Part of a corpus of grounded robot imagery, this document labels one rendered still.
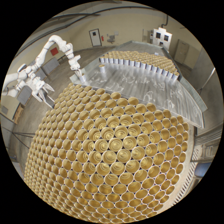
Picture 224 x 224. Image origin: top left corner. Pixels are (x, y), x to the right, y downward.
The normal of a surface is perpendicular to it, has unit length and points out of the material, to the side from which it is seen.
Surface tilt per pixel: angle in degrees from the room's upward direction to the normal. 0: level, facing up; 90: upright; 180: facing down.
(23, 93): 88
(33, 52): 90
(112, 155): 2
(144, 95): 0
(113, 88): 0
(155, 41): 90
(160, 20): 90
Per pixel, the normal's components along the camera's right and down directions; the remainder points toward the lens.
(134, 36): -0.42, 0.82
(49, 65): 0.90, 0.35
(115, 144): -0.09, -0.50
